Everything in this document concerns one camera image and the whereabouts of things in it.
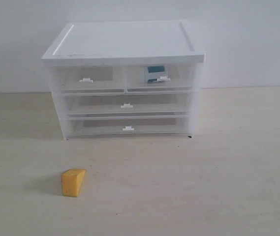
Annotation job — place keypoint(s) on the white plastic drawer cabinet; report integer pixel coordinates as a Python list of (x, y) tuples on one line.
[(122, 44)]

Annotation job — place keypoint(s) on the yellow cheese wedge block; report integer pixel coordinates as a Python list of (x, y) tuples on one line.
[(72, 180)]

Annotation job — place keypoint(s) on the middle wide clear drawer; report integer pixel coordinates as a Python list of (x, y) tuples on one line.
[(127, 103)]

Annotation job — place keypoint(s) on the bottom wide clear drawer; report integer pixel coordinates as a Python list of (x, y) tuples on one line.
[(166, 125)]

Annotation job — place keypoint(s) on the wide clear drawer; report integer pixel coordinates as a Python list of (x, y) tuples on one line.
[(127, 103), (166, 125)]

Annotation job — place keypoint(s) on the white bottle blue label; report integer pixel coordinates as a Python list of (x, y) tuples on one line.
[(156, 73)]

